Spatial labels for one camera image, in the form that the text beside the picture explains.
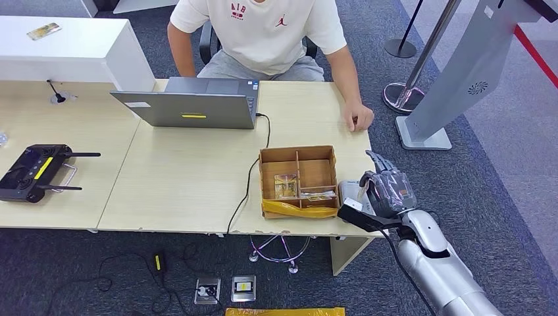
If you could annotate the landscape printed card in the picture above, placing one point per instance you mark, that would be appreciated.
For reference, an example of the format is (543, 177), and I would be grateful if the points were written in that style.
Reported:
(43, 31)

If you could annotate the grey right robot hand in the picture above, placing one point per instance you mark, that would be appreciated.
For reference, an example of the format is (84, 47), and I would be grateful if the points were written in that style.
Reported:
(390, 192)

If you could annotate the grey laptop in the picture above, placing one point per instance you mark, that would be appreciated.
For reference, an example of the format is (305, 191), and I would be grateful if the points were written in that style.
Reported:
(192, 109)

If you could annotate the white furniture panel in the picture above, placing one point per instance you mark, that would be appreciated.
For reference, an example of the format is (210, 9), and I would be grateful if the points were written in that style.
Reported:
(144, 5)

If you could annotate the stack of cards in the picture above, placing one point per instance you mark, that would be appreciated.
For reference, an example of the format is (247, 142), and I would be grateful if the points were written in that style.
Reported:
(318, 196)

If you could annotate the silver kiosk stand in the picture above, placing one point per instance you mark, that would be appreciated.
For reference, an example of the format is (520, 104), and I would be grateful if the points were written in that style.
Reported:
(471, 65)

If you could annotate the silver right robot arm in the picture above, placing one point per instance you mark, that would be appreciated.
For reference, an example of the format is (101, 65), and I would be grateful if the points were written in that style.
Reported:
(436, 266)

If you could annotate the chrome stanchion post with base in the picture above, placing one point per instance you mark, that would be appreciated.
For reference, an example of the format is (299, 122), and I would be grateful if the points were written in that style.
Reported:
(403, 98)

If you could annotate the white counter block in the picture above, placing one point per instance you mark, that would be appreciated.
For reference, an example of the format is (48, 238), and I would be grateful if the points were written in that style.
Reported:
(65, 48)

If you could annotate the black stanchion post with base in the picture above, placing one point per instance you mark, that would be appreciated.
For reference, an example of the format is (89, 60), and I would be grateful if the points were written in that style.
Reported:
(400, 48)

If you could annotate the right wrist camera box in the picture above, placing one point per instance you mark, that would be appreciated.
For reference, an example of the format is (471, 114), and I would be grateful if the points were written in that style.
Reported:
(364, 218)

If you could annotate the wooden divided box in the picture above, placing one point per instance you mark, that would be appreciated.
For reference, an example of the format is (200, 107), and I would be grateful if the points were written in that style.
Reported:
(316, 172)

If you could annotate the person's left hand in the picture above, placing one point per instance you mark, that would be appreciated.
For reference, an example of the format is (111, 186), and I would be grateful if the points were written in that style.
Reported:
(358, 115)

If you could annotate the autumn landscape room key card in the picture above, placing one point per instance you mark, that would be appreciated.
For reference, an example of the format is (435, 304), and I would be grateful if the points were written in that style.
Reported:
(285, 186)

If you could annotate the grey card reader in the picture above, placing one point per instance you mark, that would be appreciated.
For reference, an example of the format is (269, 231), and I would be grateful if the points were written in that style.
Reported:
(348, 189)

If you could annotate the yellow plastic bag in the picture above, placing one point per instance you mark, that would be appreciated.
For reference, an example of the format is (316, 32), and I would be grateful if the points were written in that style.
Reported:
(283, 312)

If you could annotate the black remote controller with antennas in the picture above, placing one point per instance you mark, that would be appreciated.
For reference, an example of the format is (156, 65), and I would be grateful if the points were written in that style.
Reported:
(26, 174)

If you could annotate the black power adapter yellow label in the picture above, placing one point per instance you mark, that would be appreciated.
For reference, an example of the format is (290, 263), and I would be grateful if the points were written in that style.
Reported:
(158, 262)

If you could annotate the person's right forearm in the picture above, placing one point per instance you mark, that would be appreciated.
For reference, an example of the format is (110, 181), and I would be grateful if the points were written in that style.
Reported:
(181, 56)

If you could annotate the silver desk grommet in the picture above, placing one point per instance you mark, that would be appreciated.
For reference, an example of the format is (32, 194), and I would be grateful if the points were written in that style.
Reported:
(54, 99)

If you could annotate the person's left forearm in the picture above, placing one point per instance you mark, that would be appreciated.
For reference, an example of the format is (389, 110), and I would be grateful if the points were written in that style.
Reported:
(344, 74)

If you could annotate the beige desk leg panel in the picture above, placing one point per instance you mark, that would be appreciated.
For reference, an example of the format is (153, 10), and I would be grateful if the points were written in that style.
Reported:
(344, 253)

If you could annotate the chrome chair base legs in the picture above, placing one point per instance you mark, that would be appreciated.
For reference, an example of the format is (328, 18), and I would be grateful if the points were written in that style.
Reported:
(293, 268)

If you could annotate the metal floor socket with plug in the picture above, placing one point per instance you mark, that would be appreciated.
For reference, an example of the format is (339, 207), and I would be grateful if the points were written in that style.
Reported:
(207, 291)

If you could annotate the person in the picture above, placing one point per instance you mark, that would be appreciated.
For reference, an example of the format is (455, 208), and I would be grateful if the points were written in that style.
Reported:
(261, 35)

